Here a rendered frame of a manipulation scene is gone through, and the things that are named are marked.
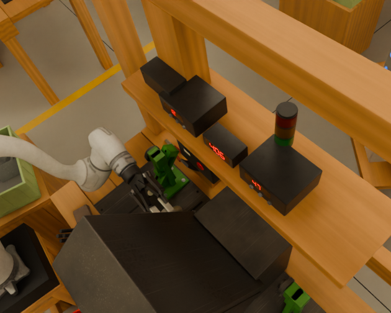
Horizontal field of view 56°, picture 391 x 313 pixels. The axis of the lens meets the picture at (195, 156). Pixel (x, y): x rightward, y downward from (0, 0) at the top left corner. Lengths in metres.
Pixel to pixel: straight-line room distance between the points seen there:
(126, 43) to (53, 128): 2.06
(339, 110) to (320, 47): 0.12
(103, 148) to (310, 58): 0.92
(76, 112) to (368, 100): 3.02
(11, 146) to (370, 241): 1.06
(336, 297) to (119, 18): 1.32
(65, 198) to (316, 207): 1.28
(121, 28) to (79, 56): 2.51
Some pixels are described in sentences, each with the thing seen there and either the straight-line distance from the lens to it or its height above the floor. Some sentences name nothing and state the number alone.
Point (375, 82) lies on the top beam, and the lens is 0.68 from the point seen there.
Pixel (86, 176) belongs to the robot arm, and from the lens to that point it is 1.50.
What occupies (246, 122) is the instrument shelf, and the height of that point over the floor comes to 1.54.
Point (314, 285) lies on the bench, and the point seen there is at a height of 0.88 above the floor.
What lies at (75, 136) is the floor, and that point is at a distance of 3.31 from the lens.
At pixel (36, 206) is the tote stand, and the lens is 2.11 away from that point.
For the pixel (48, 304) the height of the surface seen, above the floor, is 0.72.
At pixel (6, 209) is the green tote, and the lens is 2.14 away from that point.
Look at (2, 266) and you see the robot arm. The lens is 1.71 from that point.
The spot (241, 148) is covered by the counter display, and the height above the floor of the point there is 1.59.
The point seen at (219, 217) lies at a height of 1.24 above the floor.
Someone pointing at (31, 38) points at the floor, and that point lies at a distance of 4.47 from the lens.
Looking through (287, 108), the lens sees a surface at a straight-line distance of 0.88.
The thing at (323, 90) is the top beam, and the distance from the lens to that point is 0.68.
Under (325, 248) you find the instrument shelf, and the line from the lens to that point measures 0.94.
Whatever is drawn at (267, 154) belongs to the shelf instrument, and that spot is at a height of 1.61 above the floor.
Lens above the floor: 2.43
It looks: 58 degrees down
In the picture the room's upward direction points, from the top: 16 degrees counter-clockwise
